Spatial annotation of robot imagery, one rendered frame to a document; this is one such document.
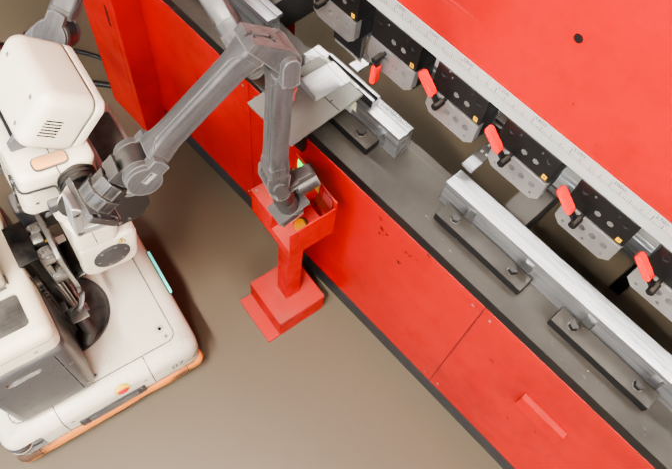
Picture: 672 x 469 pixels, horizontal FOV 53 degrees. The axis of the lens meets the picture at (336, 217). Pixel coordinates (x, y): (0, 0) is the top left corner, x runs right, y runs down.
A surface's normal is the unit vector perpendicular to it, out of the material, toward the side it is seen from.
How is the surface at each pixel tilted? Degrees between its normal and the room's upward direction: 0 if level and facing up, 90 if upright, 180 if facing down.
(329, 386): 0
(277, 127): 81
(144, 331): 0
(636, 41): 90
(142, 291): 0
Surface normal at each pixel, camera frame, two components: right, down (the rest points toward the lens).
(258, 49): 0.45, 0.72
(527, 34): -0.72, 0.58
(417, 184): 0.08, -0.48
